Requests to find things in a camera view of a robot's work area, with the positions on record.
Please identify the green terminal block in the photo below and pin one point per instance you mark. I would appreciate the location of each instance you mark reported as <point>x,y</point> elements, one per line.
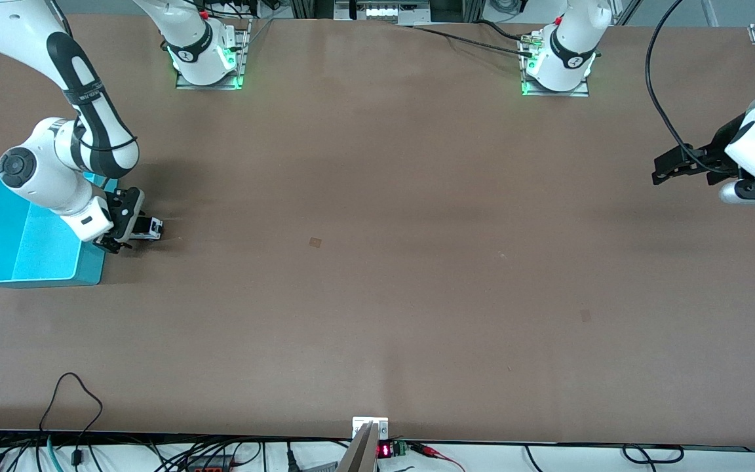
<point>400,448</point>

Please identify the white jeep toy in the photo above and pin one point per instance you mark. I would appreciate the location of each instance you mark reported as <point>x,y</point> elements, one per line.
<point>141,229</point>

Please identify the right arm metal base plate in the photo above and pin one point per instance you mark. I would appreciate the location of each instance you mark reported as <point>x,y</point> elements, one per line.
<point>241,46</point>

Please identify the aluminium camera mount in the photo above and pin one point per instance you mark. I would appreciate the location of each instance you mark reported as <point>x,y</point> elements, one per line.
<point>364,452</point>

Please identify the red clip lead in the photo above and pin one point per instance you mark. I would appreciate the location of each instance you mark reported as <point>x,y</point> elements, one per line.
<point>430,451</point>

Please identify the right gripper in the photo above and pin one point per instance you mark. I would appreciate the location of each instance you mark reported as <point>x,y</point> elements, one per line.
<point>128,206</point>

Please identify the brown tape patch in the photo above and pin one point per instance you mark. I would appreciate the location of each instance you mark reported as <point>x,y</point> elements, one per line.
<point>315,242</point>

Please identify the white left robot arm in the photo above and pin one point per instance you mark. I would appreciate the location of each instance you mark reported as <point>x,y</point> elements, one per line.
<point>567,39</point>

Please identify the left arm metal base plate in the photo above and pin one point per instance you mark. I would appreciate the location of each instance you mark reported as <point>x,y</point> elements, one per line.
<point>574,93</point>

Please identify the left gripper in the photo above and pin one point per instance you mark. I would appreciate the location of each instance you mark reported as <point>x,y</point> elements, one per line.
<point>722,145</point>

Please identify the power strip with red switches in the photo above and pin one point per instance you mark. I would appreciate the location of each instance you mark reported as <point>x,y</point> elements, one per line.
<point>210,467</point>

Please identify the blue plastic bin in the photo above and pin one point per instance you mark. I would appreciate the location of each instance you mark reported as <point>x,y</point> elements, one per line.
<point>23,249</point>

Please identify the red LED display module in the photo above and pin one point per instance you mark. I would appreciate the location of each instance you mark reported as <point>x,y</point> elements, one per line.
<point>385,450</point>

